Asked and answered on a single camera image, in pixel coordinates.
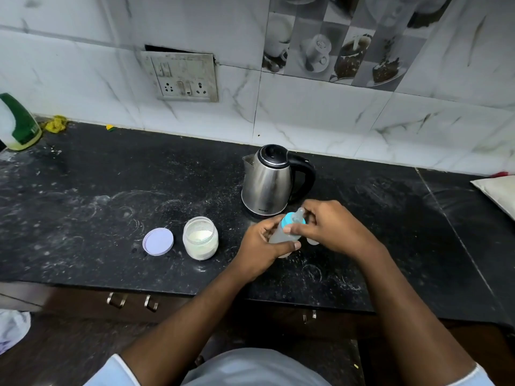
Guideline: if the person's right forearm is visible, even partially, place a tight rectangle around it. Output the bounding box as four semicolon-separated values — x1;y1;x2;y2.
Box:
356;244;477;386

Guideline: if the person's left forearm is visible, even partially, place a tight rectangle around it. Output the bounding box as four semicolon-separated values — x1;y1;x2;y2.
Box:
120;265;250;386

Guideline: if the person's left hand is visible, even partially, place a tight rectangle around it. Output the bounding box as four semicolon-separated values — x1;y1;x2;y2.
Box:
232;214;301;283

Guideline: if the white packet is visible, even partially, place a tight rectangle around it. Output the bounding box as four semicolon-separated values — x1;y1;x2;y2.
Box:
470;175;515;221

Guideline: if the steel electric kettle black handle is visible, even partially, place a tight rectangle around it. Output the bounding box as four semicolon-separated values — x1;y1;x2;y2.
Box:
241;144;317;218

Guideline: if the clear milk powder jar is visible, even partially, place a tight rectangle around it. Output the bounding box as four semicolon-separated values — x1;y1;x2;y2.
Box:
182;216;219;262

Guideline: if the light blue sleeve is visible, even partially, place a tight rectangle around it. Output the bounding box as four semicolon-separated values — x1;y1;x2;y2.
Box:
448;362;496;386
82;353;142;386

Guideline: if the teal nipple ring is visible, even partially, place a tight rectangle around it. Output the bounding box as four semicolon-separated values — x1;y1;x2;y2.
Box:
281;207;307;229

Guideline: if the white detergent bottle green label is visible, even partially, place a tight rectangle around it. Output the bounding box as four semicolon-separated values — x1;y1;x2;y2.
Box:
0;92;43;152

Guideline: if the light blue right sleeve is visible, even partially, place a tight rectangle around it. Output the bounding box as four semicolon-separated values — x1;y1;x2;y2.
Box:
448;362;496;386

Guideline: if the crumpled yellow rag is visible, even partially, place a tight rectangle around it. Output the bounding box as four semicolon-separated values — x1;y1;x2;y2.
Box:
42;115;68;134

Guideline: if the grimy wall socket plate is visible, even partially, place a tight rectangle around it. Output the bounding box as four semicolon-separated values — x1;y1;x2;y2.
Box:
141;51;219;103

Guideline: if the person's right hand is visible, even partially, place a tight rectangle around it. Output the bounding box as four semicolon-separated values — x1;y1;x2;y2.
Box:
283;199;387;264

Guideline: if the clear plastic baby bottle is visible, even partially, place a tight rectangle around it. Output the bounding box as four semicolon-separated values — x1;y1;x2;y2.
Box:
268;225;301;258

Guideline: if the light blue left sleeve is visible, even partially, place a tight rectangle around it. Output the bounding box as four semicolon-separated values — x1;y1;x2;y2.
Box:
82;353;142;386

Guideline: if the lilac round jar lid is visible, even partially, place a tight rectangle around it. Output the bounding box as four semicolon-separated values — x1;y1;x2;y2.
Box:
142;227;174;257

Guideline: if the light grey shirt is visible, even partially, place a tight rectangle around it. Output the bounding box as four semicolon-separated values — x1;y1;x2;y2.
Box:
181;347;333;386

